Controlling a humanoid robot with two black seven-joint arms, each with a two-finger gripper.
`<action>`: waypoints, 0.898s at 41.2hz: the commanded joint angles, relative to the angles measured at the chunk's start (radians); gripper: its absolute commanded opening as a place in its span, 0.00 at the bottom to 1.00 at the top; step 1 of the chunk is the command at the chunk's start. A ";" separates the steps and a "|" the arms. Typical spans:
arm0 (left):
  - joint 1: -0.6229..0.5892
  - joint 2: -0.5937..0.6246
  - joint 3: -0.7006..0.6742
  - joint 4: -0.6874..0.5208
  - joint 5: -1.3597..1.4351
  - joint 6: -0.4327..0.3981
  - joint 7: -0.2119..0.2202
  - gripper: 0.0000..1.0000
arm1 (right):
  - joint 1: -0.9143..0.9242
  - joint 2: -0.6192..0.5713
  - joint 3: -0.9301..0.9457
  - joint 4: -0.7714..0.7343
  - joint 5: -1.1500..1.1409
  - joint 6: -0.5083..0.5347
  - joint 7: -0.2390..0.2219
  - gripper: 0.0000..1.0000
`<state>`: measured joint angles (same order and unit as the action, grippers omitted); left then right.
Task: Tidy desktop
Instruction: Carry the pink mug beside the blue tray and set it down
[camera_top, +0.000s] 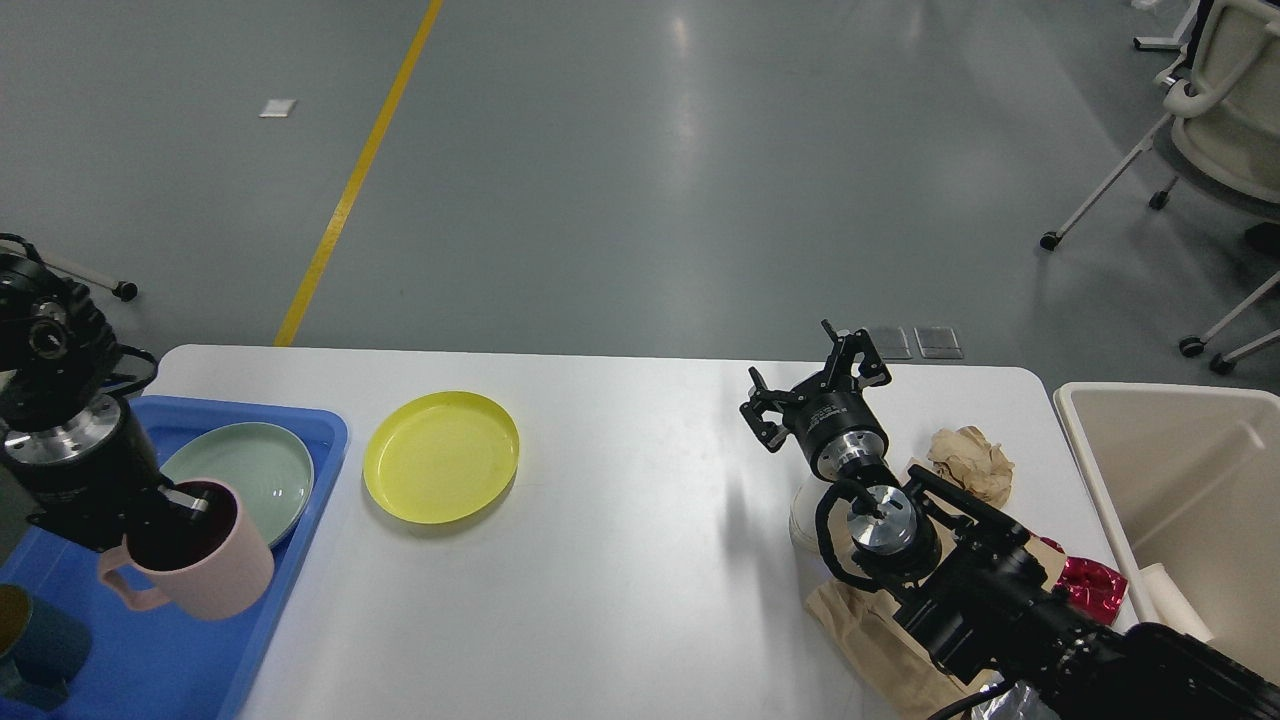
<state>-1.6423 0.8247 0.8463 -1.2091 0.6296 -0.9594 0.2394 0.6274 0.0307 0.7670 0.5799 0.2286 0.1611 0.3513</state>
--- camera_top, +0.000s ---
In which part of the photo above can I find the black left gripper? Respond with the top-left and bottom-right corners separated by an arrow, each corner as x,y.
3,395 -> 212,552

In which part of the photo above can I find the crumpled brown paper ball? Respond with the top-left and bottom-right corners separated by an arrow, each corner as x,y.
927,425 -> 1015,509

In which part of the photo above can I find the brown paper bag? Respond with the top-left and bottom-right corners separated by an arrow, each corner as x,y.
806,457 -> 1068,720

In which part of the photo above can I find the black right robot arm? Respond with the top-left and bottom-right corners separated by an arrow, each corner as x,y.
740,324 -> 1277,719

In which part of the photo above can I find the metal floor socket plate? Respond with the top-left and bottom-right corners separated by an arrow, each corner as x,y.
867,325 -> 914,363

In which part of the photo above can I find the pink mug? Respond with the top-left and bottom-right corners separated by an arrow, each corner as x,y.
96,478 -> 274,621

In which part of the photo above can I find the white paper scrap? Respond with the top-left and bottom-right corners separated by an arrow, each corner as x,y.
259,97 -> 297,119

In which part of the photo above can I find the white tissue roll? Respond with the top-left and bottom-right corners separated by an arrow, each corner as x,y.
1140,562 -> 1215,643

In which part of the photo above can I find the red foil wrapper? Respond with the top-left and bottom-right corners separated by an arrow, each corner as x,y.
1038,536 -> 1130,626

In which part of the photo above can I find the white paper cup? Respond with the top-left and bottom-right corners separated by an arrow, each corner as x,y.
788,477 -> 829,556

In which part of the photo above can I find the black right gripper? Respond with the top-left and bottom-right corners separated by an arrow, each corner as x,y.
741,322 -> 893,483

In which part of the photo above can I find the blue plastic tray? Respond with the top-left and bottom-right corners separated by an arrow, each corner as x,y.
3,395 -> 348,719

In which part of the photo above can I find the beige plastic bin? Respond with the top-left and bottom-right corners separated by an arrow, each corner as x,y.
1053,382 -> 1279,682

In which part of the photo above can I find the yellow plastic plate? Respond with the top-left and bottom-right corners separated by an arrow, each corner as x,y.
362,391 -> 521,525

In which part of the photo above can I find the pale green plate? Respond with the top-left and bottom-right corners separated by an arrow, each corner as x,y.
160,421 -> 314,548

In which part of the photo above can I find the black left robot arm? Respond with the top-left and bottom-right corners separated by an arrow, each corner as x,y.
1,233 -> 212,552

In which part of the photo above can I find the dark teal mug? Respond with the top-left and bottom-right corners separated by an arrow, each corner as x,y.
1,584 -> 93,714

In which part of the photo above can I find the white office chair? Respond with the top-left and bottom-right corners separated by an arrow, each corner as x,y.
1041,0 -> 1280,375

